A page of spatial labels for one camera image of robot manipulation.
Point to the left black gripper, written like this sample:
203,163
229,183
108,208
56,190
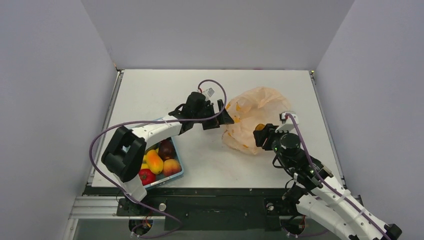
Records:
223,118

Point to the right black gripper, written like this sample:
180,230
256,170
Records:
262,136

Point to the beige plastic bag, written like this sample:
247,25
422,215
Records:
260,105

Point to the fake brown kiwi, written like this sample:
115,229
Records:
166,150

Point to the fake orange mango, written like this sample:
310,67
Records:
154,162

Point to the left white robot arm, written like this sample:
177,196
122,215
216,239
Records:
124,152

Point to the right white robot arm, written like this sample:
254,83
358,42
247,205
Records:
317,193

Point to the fake peach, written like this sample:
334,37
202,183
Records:
171,167

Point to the yellow fake banana bunch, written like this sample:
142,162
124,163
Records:
144,164

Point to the red fake tomato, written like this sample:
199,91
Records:
146,176

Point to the blue plastic basket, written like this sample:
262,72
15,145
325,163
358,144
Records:
153,134

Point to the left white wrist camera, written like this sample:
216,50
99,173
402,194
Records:
207,92

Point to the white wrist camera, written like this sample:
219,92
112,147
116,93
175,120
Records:
288,120
207,92

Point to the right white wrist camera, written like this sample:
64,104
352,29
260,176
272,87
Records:
288,120

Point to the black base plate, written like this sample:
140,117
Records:
205,209

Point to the aluminium rail frame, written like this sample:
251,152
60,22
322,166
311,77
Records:
93,208

